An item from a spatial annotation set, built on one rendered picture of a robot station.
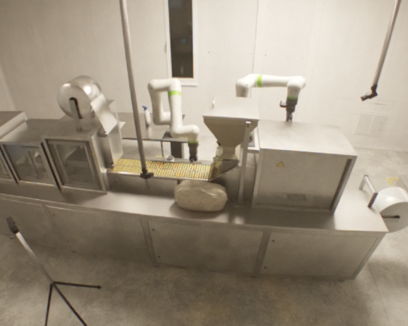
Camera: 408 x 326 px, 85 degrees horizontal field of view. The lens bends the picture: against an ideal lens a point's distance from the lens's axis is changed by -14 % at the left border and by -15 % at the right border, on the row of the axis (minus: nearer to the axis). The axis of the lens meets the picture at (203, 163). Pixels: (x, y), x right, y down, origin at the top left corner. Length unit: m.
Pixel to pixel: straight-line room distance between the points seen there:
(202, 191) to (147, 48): 2.89
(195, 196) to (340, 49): 3.21
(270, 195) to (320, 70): 2.70
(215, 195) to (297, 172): 0.59
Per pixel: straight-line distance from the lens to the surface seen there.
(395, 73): 4.75
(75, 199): 2.29
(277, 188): 1.93
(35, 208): 2.59
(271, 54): 4.11
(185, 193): 1.87
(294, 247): 2.14
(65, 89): 2.02
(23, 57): 5.54
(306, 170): 1.86
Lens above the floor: 2.21
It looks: 35 degrees down
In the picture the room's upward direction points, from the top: straight up
